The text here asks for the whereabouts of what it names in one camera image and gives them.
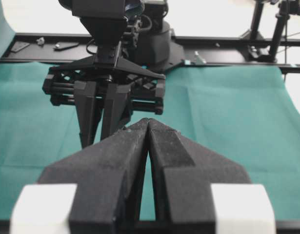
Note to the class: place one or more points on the black aluminium frame rail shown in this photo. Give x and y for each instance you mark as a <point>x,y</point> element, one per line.
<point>217,51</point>

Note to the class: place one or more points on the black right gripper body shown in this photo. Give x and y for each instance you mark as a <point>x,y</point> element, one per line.
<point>107,66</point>

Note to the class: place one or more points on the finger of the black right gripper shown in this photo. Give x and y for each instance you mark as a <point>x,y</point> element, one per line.
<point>88,110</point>
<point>117,109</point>

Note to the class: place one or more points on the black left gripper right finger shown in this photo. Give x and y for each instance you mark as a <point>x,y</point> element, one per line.
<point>198,191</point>

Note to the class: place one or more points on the black camera tripod stand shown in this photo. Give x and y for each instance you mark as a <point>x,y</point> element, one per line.
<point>286,9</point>

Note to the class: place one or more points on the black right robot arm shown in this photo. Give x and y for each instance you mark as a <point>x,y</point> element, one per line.
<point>139,22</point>

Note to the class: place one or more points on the metal bracket on rail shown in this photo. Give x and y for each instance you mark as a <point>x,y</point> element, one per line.
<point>199,60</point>

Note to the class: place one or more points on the green table mat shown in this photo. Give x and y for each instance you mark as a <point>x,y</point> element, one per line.
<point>243,113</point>

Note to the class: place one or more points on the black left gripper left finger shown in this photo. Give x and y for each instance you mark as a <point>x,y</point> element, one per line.
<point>85,192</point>

